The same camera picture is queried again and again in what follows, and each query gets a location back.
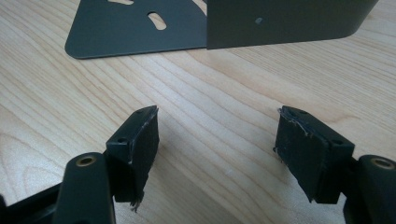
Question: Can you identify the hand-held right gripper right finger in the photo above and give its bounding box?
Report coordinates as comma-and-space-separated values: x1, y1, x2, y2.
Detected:
273, 105, 356, 205

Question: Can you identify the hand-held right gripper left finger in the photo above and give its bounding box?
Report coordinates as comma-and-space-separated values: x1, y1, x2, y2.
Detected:
104, 105, 161, 213

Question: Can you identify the black metal bookend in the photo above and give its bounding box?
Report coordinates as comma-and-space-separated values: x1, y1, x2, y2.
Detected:
64, 0, 380, 60

